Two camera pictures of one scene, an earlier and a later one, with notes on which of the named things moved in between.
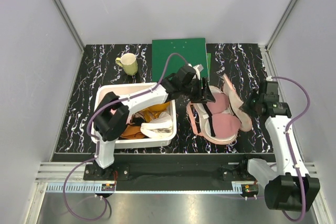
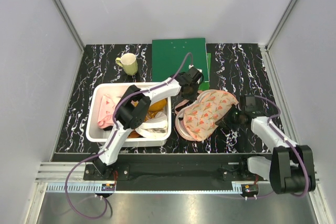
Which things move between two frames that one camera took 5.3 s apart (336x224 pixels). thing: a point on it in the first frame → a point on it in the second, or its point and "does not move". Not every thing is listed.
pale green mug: (128, 62) does not move
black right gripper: (245, 106) → (225, 122)
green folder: (193, 50) does not move
